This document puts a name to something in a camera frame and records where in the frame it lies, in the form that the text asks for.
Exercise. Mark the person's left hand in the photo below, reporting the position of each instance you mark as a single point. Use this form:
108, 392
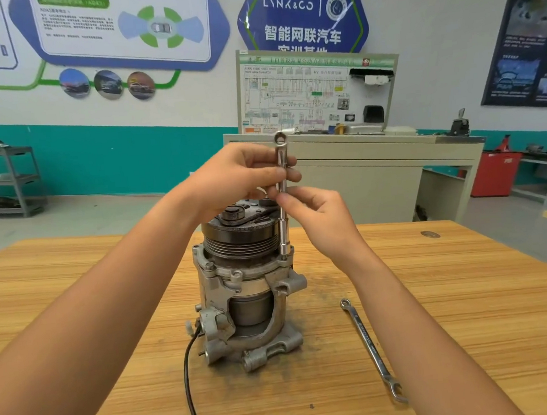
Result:
233, 180

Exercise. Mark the person's right hand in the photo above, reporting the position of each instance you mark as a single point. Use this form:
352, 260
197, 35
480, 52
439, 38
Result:
322, 225

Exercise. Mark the silver L-shaped socket wrench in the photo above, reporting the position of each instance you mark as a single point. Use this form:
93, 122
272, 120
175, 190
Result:
281, 166

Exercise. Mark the grey metal compressor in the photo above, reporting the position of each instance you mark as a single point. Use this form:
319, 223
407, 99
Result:
246, 283

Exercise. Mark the silver combination wrench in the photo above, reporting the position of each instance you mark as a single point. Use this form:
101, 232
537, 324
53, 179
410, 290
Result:
372, 348

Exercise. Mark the person's right forearm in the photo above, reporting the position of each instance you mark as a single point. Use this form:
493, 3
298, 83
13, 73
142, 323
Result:
436, 353

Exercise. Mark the person's left forearm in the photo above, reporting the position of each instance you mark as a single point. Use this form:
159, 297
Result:
77, 353

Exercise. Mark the beige workbench cabinet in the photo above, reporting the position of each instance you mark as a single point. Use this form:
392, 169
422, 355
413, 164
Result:
384, 168

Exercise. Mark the white wiring display board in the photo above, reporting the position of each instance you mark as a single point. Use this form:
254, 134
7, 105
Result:
288, 95

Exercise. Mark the dark round table grommet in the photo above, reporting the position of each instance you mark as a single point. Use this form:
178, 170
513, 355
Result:
431, 234

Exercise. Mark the small black device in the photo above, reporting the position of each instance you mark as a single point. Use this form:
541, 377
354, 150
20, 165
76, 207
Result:
459, 125

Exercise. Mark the red cabinet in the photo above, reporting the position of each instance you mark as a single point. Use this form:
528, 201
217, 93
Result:
496, 173

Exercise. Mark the blue rounded infographic panel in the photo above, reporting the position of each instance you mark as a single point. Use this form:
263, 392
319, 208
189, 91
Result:
89, 30

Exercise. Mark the grey metal shelf cart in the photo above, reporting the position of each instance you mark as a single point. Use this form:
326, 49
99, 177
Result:
5, 179

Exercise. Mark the round photo wall decal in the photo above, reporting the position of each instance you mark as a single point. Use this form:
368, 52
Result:
141, 85
108, 84
74, 83

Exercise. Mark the blue hexagon wall sign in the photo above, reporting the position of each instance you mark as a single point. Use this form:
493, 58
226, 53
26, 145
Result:
301, 14

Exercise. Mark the dark wall poster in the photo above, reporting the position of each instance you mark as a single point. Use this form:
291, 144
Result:
530, 43

